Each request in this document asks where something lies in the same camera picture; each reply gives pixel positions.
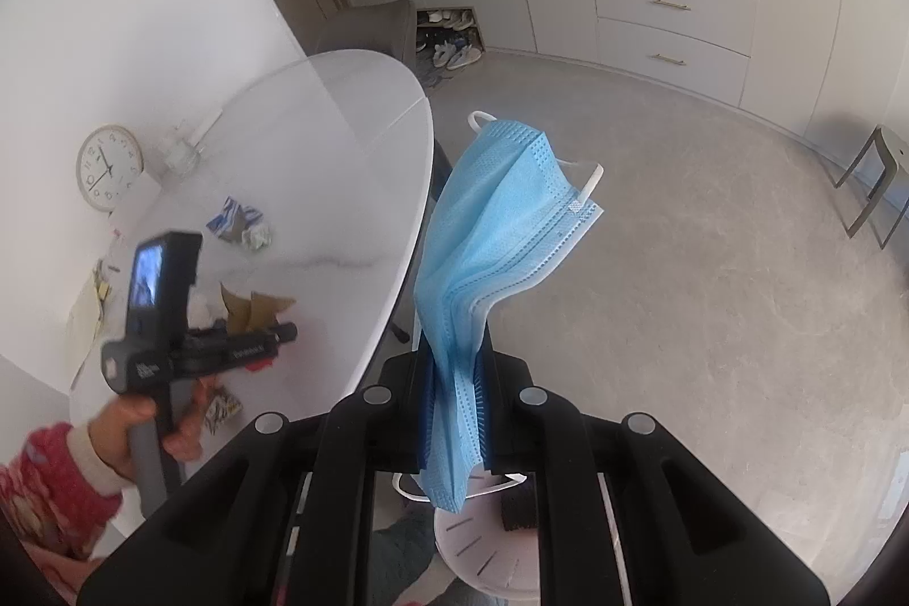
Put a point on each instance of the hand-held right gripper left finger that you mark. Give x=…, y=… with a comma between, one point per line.
x=398, y=421

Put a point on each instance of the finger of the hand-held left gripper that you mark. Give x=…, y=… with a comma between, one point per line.
x=241, y=333
x=227, y=356

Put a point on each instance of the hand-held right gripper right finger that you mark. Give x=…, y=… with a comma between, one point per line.
x=508, y=421

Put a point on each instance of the red plastic wrapper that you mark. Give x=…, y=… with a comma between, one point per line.
x=260, y=366

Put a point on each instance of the white slotted waste bin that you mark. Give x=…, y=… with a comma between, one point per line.
x=483, y=549

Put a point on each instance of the blue face mask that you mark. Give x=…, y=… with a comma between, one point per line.
x=497, y=222

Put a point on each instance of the person's left forearm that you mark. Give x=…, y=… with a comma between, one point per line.
x=50, y=492

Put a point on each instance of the person's left hand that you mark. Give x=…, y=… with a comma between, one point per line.
x=113, y=435

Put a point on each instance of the brown cardboard piece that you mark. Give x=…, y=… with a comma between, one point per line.
x=270, y=308
x=233, y=308

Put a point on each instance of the colourful printed wrapper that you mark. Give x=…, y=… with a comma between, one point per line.
x=221, y=408

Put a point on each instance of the white paper sheet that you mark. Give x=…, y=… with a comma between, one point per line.
x=85, y=329

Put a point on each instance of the dark block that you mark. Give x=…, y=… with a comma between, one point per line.
x=520, y=506

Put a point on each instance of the crumpled white tissue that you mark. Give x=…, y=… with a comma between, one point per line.
x=257, y=238

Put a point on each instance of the blue white striped wrapper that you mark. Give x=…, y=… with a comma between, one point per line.
x=226, y=214

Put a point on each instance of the white round clock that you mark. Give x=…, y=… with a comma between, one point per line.
x=106, y=169

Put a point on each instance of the clear glass jar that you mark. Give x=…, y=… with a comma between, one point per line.
x=181, y=155

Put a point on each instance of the black table leg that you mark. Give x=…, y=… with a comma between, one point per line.
x=439, y=169

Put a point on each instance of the grey upholstered chair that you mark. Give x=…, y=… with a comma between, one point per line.
x=362, y=34

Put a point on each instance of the pile of shoes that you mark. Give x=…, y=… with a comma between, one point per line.
x=451, y=45

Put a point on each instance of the beige cabinet drawer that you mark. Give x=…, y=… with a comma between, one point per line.
x=671, y=2
x=667, y=59

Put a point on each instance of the grey square stool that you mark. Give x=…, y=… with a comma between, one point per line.
x=877, y=180

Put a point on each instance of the beige base cabinet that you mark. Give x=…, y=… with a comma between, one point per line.
x=788, y=24

